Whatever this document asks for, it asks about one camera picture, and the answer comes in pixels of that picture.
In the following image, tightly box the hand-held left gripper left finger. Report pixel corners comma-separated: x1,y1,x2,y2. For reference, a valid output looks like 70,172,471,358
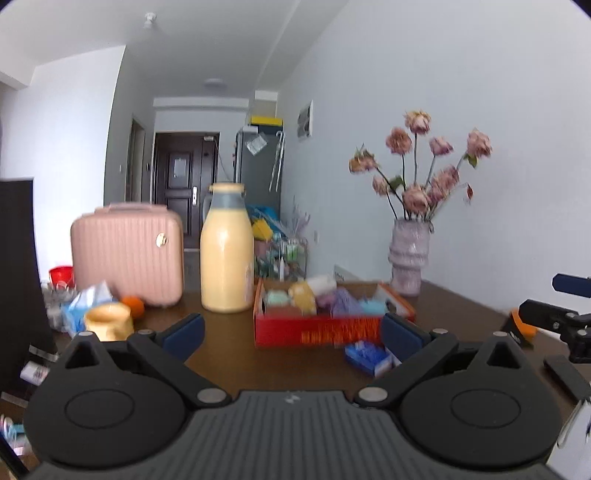
55,313,232,409

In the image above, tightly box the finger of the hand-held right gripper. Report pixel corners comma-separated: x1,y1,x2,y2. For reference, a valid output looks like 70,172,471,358
552,272,591,297
517,298,591,334

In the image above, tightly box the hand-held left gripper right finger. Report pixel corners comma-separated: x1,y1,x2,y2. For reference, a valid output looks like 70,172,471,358
354,312,532,407

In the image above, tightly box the purple soft cloth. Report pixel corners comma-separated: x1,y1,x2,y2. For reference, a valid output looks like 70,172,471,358
318,288,366,317

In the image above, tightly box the white soft pad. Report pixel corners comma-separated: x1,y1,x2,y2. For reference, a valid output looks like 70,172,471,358
307,275,338,296

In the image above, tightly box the red cardboard box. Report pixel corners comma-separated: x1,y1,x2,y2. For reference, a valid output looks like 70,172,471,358
252,276,417,349

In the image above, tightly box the yellow plush toy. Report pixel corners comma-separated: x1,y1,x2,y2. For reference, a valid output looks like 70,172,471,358
288,280,319,316

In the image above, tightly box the orange black object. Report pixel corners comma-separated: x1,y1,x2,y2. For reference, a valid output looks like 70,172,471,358
510,309,539,345

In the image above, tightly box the black rectangular block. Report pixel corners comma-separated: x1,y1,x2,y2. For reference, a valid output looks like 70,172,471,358
543,355,591,400

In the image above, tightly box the blue white packet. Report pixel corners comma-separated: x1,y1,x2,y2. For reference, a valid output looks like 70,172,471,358
344,340,400,377

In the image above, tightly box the orange fruit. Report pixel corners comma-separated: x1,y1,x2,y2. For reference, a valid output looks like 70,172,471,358
122,295,147,319

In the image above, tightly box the pink textured vase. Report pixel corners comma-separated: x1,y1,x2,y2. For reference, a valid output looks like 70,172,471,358
388,219,435,297

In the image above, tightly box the yellow mug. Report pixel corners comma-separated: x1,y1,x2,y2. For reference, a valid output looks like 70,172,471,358
83,303,135,343

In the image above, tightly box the white sheet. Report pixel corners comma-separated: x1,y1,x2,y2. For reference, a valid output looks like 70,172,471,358
556,399,591,449

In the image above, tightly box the white leaning poster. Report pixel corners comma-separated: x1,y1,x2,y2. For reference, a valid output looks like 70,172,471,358
333,263,366,284

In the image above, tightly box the yellow thermos bottle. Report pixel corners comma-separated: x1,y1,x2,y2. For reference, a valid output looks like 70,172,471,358
199,182,256,314

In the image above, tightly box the pink hard-shell suitcase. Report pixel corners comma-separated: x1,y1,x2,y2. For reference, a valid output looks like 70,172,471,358
69,202,186,308

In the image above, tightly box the blue tissue pack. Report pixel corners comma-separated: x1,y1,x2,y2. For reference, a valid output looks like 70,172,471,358
62,281,121,338

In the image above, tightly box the red bucket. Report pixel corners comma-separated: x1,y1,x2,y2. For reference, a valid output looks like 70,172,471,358
49,265,75,287

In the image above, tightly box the dried pink rose bouquet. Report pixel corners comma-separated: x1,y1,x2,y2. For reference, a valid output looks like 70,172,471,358
348,109,494,223

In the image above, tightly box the dark brown entrance door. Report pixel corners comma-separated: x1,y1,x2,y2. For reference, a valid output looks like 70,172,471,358
152,132,221,236

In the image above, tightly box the grey refrigerator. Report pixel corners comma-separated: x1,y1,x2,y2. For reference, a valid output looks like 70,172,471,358
233,128,285,211

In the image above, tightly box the black speaker box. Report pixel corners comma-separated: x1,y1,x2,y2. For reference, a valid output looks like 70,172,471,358
0,177,59,402

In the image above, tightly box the white umbrella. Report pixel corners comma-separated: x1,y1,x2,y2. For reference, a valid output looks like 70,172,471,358
269,130,286,194

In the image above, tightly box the wire storage cart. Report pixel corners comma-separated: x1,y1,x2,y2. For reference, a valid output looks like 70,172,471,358
265,237,310,280

